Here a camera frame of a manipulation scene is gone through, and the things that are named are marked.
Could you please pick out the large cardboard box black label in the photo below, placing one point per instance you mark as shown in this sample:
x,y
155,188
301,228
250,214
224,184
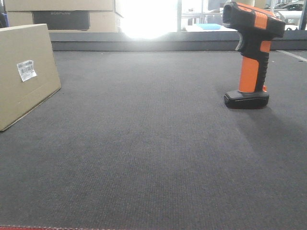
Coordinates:
x,y
69,21

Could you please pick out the dark grey table mat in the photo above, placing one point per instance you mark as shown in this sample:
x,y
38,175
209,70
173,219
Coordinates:
x,y
139,138

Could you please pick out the orange black barcode scanner gun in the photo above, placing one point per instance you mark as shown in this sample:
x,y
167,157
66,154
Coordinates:
x,y
256,28

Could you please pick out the upper stacked cardboard box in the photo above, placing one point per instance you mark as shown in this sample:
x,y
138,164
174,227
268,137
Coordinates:
x,y
66,5

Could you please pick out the blue tray in background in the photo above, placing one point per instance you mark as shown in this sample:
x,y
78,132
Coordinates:
x,y
207,27

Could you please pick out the small brown cardboard package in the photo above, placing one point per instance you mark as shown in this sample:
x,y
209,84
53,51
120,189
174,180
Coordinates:
x,y
28,72

